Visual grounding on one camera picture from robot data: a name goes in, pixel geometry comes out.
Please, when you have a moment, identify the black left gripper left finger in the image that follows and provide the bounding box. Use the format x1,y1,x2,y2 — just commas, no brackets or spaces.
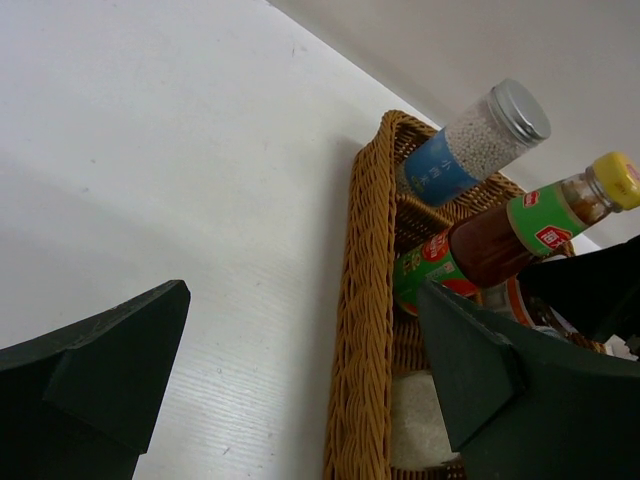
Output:
1,280,190,479

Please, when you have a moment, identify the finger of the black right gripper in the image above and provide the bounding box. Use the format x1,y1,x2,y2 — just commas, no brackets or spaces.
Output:
519,237,639,345

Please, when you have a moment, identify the black top salt grinder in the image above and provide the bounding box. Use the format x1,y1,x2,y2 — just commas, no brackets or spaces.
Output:
390,370,459,471

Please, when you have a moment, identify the red sauce bottle yellow cap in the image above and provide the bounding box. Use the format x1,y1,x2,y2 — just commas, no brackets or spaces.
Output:
393,152,639,314

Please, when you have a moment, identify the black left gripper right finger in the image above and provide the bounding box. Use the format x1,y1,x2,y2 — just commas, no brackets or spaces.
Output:
417,281,639,479

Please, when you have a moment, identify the brown wicker divided basket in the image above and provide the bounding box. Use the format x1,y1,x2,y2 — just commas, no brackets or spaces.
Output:
322,109,609,480

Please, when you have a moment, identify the satay sauce jar white lid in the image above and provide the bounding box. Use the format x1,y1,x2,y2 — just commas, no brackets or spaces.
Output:
480,276,544,328

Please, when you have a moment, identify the blue label bead bottle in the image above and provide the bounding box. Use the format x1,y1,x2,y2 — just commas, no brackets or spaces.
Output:
396,78,551,207

